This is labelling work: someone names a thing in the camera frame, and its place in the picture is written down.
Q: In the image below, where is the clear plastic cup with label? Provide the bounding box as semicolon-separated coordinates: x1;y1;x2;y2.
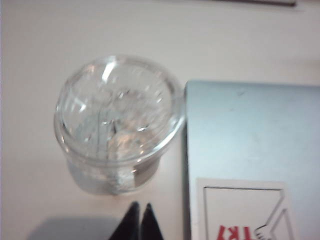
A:
53;53;187;197

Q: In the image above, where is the silver Dell laptop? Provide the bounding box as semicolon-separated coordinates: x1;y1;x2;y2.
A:
183;79;320;240

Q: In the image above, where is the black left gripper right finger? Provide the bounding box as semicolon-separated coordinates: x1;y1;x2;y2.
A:
139;202;166;240

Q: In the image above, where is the white sticker on laptop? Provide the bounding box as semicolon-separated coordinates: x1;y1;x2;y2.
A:
194;177;301;240

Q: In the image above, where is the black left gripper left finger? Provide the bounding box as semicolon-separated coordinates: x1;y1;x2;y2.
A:
108;201;142;240

